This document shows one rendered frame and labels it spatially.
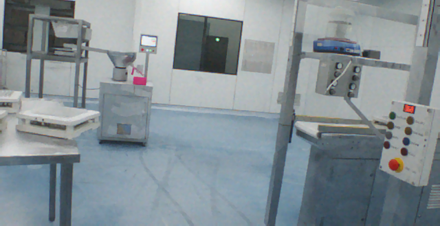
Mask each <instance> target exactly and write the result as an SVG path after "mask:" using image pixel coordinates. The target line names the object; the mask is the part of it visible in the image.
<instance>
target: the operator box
mask: <svg viewBox="0 0 440 226"><path fill-rule="evenodd" d="M404 104H411V105H414V106H416V107H415V113H414V114H412V113H407V112H404V111H403V108H404ZM391 111H394V112H396V114H397V117H396V119H395V120H390V118H388V123H389V122H393V123H394V124H395V126H396V127H394V129H393V130H389V129H388V127H387V129H386V132H387V131H390V132H392V134H393V136H394V137H398V139H397V138H393V137H392V139H387V138H386V136H385V140H384V141H389V142H390V144H391V145H390V146H391V147H390V148H389V149H388V150H387V149H385V148H384V147H383V151H382V158H381V162H380V166H379V169H380V170H383V171H384V172H387V173H389V174H391V175H393V176H394V177H397V178H398V179H401V180H404V181H405V182H407V183H409V184H411V185H413V186H415V187H421V186H425V185H427V182H428V177H429V176H430V170H431V167H432V160H433V157H434V153H435V148H436V144H437V138H438V134H439V129H440V109H438V108H434V107H431V106H424V105H420V104H414V103H411V102H404V101H399V100H392V102H391V106H390V112H391ZM410 115H411V116H413V117H414V119H415V120H417V121H419V123H418V122H416V121H414V124H413V125H408V124H407V122H406V120H407V117H408V116H410ZM400 116H401V117H402V119H401V118H400ZM398 117H399V118H398ZM404 117H406V119H405V120H403V118H404ZM421 122H422V123H421ZM424 122H425V123H424ZM397 126H398V127H397ZM406 127H411V129H412V134H411V135H406V134H405V132H404V130H405V128H406ZM398 128H399V129H398ZM415 132H416V134H415ZM419 133H420V136H419ZM421 135H423V137H422V136H421ZM405 137H408V138H409V139H410V144H409V145H408V146H405V145H404V144H403V142H402V140H403V138H405ZM411 142H412V143H411ZM413 143H414V145H413ZM417 144H418V146H417ZM392 147H393V148H392ZM403 147H406V148H407V149H408V154H407V155H406V156H402V154H401V148H403ZM395 148H396V149H395ZM411 154H412V155H411ZM396 157H401V159H402V160H403V162H404V169H403V170H402V171H401V172H400V173H397V172H395V171H392V170H391V169H390V168H389V167H388V163H389V161H390V160H391V159H394V158H396ZM406 167H407V168H410V170H408V169H406ZM413 171H415V173H414V172H413Z"/></svg>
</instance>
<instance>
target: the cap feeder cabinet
mask: <svg viewBox="0 0 440 226"><path fill-rule="evenodd" d="M112 79H113V78H105V79H103V80H101V81H100V94H99V105H98V112H101V114H100V116H99V122H100V128H97V136H96V137H98V139H100V142H99V144H102V142H101V140H102V139H110V140H111V141H124V142H143V145H142V146H146V145H144V144H145V142H147V140H149V126H150V117H151V101H152V93H153V82H147V83H146V85H138V84H133V80H128V81H123V80H121V81H120V82H119V81H118V80H112Z"/></svg>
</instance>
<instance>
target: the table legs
mask: <svg viewBox="0 0 440 226"><path fill-rule="evenodd" d="M56 170H57V165H56V163H52V164H50V169H49V221H50V222H52V221H55V210H56ZM72 174H73V164H72V163H64V164H60V190H59V198H60V203H59V217H58V219H59V226H71V221H72V186H73V176H72Z"/></svg>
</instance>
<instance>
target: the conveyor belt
mask: <svg viewBox="0 0 440 226"><path fill-rule="evenodd" d="M327 124H328V125H329V126H330V125H340V126H361V127H368V128H370V127H369V126H366V125H355V124H334V123H324V122H302V121H297V122H296V123H295V125H294V126H295V128H296V129H298V130H300V131H302V132H304V133H306V134H308V135H311V136H312V137H315V138H317V139H320V138H318V136H317V135H318V133H342V132H330V131H318V125H327ZM342 134H354V135H365V134H366V135H375V133H342Z"/></svg>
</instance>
